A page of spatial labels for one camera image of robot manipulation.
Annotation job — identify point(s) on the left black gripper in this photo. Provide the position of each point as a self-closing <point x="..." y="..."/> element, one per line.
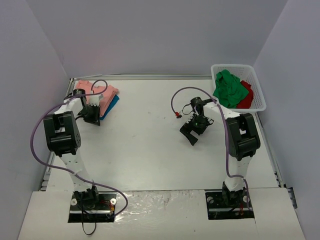
<point x="92" y="116"/>

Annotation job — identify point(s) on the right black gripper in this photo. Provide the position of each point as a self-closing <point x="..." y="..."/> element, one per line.
<point x="191" y="128"/>

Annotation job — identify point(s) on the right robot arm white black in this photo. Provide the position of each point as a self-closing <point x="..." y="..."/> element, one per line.
<point x="241" y="144"/>

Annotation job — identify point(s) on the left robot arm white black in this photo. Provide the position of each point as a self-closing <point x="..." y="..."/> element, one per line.
<point x="64" y="140"/>

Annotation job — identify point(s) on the blue folded t shirt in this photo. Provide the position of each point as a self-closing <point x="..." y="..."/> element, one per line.
<point x="110" y="107"/>

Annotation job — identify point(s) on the green t shirt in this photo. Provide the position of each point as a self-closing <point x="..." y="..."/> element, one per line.
<point x="228" y="89"/>

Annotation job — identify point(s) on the red t shirt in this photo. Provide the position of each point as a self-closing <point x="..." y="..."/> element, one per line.
<point x="247" y="101"/>

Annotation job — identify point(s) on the white plastic basket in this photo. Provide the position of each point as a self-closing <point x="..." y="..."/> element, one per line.
<point x="245" y="73"/>

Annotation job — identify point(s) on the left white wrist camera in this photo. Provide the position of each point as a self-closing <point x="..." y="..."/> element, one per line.
<point x="94" y="100"/>

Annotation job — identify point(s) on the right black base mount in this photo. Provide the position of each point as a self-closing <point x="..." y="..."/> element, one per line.
<point x="220" y="208"/>

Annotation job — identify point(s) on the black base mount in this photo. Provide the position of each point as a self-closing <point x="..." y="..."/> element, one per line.
<point x="103" y="210"/>
<point x="220" y="208"/>

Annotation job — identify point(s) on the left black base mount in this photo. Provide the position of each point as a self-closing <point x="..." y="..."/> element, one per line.
<point x="103" y="210"/>

